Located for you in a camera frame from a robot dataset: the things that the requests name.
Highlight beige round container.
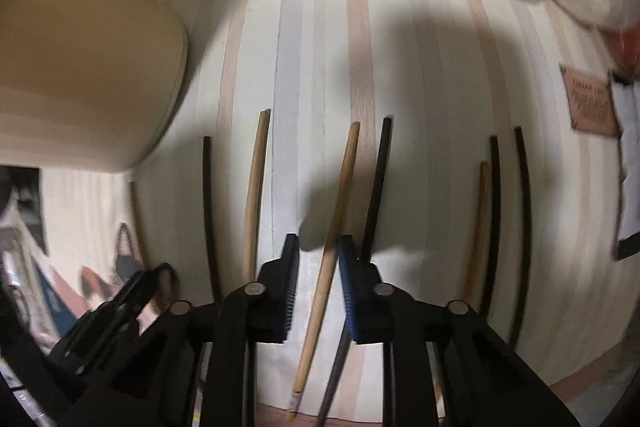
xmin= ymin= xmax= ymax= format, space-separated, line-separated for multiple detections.
xmin=0 ymin=0 xmax=190 ymax=172

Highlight wooden chopstick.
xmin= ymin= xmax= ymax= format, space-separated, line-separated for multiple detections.
xmin=462 ymin=161 xmax=491 ymax=305
xmin=286 ymin=121 xmax=362 ymax=420
xmin=242 ymin=109 xmax=272 ymax=288

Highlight red object in plastic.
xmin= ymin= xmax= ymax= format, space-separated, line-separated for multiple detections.
xmin=602 ymin=27 xmax=640 ymax=72

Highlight brown plaque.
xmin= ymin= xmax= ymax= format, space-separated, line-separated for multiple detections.
xmin=559 ymin=64 xmax=623 ymax=138

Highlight black flat device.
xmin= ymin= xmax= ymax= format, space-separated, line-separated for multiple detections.
xmin=607 ymin=69 xmax=640 ymax=263

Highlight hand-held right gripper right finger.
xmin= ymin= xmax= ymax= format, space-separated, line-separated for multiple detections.
xmin=339 ymin=235 xmax=583 ymax=427

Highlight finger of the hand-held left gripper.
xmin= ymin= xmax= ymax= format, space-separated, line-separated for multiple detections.
xmin=102 ymin=263 xmax=177 ymax=315
xmin=47 ymin=303 xmax=142 ymax=377

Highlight cat printed cloth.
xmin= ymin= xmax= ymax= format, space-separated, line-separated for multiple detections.
xmin=40 ymin=167 xmax=151 ymax=323

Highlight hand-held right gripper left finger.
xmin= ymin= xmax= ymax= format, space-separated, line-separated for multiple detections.
xmin=65 ymin=234 xmax=301 ymax=427

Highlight black chopstick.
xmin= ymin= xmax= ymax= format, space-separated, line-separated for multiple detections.
xmin=315 ymin=117 xmax=393 ymax=427
xmin=202 ymin=136 xmax=223 ymax=303
xmin=509 ymin=126 xmax=533 ymax=350
xmin=479 ymin=135 xmax=502 ymax=318

